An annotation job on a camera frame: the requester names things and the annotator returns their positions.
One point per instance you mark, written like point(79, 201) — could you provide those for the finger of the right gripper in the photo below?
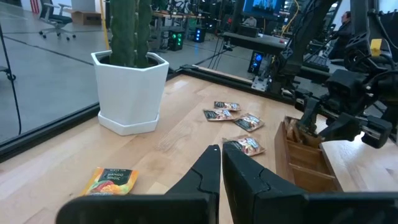
point(342, 129)
point(309, 119)

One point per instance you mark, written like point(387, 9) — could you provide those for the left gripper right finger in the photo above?
point(248, 193)

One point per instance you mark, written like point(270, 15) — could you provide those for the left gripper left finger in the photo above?
point(205, 177)

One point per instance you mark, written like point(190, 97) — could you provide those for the wooden compartment tea box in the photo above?
point(283, 155)

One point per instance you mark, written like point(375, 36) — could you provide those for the orange mango tea packet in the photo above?
point(111, 182)

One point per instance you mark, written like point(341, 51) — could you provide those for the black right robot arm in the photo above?
point(308, 31)

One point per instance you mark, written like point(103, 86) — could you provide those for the black keyboard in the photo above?
point(317, 62)

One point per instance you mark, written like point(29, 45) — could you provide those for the person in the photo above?
point(249, 21)
point(340, 37)

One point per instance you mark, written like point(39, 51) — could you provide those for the black device blue lights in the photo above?
point(200, 35)
point(256, 61)

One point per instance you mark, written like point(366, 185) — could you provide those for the black desk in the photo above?
point(248, 40)

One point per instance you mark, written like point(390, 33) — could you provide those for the white hexagonal plant pot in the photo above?
point(130, 93)

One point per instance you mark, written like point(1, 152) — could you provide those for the blue lit screen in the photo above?
point(264, 4)

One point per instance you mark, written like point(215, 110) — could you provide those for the computer tower green lights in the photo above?
point(176, 40)

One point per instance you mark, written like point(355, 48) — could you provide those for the wooden top desk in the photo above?
point(174, 14)

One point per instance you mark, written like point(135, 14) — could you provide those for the green cactus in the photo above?
point(124, 31)

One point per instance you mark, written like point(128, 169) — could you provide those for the cardboard box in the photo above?
point(87, 18)

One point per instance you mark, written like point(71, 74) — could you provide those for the grey office chair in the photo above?
point(57, 19)

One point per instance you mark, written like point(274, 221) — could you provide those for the red striped flag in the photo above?
point(35, 6)

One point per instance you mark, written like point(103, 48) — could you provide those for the silver arm base bracket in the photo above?
point(260, 84)

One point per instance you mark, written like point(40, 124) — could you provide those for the black aluminium table frame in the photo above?
point(46, 132)

